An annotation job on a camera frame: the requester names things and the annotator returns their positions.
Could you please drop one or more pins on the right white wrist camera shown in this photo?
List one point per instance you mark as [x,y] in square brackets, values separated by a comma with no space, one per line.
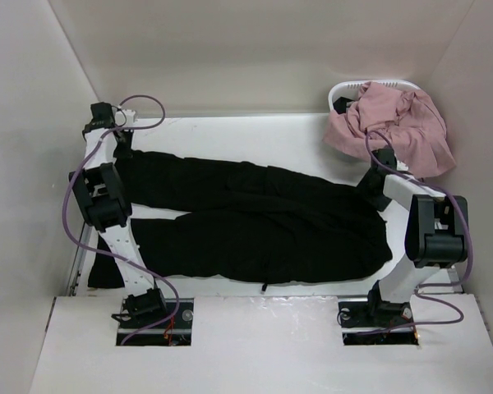
[402,167]

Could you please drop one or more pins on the pink trousers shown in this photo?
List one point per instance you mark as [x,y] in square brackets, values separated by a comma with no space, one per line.
[429,154]

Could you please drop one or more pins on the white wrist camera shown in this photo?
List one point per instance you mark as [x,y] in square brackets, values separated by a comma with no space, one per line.
[124,118]
[402,167]

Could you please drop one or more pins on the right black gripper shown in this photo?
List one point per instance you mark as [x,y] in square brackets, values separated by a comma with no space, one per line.
[378,203]

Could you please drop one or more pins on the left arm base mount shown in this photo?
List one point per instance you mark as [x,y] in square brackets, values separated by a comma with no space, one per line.
[177,331]

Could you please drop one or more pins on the white laundry basket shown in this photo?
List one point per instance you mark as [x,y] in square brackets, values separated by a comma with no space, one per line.
[353,90]

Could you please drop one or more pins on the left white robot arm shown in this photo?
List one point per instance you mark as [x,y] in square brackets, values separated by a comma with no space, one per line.
[105,207]

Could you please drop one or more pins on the black trousers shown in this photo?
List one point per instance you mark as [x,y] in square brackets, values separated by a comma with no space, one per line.
[250,223]

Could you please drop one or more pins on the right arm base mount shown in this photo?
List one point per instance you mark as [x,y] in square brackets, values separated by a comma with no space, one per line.
[364,325]

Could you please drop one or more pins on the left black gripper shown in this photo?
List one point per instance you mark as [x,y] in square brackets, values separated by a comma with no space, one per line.
[126,153]

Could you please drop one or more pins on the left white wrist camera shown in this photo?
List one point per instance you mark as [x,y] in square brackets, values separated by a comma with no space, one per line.
[124,118]

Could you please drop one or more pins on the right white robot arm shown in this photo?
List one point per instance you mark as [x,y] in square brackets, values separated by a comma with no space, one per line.
[436,238]

